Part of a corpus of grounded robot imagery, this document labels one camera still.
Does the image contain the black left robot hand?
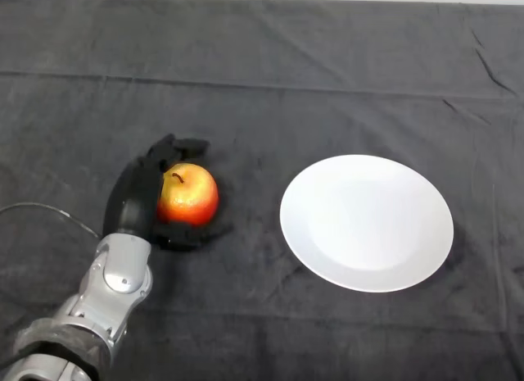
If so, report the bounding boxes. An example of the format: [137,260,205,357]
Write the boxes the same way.
[102,134,235,253]

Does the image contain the red yellow apple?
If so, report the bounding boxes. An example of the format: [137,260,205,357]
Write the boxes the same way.
[156,161,219,226]

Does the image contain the white round plate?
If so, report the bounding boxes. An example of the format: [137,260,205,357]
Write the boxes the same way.
[279,153,454,293]

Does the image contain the black table cloth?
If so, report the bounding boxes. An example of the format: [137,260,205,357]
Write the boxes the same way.
[0,0,524,381]

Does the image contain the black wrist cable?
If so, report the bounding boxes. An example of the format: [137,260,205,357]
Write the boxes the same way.
[0,202,102,240]

